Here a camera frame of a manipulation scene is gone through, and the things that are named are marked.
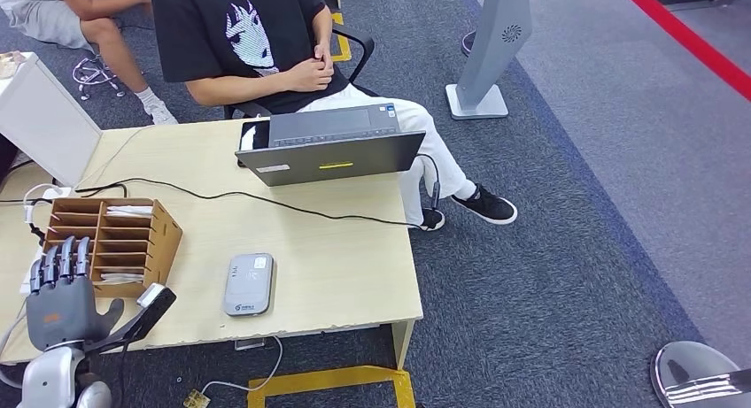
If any white cabinet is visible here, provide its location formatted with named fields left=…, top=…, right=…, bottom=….
left=0, top=52, right=105, bottom=189

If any black office chair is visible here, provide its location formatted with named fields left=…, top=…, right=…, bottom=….
left=222, top=24, right=376, bottom=122

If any chrome stool base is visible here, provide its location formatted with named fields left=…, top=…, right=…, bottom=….
left=71, top=54, right=127, bottom=103

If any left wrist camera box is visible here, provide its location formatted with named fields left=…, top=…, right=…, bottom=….
left=86, top=282, right=178, bottom=355

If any person's right hand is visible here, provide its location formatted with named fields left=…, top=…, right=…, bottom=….
left=284, top=58, right=337, bottom=95

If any person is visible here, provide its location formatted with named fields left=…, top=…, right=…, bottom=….
left=0, top=0, right=181, bottom=127
left=151, top=0, right=520, bottom=234

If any wooden card organizer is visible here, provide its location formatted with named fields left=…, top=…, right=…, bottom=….
left=43, top=196, right=185, bottom=300

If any thin white cable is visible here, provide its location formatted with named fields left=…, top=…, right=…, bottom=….
left=74, top=126, right=147, bottom=189

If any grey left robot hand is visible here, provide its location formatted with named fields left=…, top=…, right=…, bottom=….
left=24, top=235, right=126, bottom=353

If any white key card stack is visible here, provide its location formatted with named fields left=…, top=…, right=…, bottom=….
left=105, top=204, right=156, bottom=219
left=92, top=270, right=145, bottom=286

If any pale item on cabinet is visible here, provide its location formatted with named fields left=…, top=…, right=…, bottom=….
left=0, top=51, right=28, bottom=81

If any grey laptop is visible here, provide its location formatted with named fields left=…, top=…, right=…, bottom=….
left=235, top=104, right=427, bottom=189

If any grey card reader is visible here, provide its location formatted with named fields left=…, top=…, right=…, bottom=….
left=221, top=251, right=275, bottom=319

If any grey kiosk stand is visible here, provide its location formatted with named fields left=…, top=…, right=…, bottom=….
left=445, top=0, right=534, bottom=122

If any long black cable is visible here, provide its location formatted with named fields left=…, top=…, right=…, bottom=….
left=0, top=153, right=442, bottom=231

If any black tablet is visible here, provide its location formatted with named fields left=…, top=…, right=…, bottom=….
left=237, top=119, right=273, bottom=170

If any short black cable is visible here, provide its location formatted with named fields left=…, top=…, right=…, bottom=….
left=27, top=198, right=55, bottom=246

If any white charger with cable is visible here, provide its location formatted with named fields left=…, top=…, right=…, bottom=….
left=22, top=183, right=74, bottom=226

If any white floor cable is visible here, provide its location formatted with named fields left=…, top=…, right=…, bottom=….
left=199, top=335, right=284, bottom=396

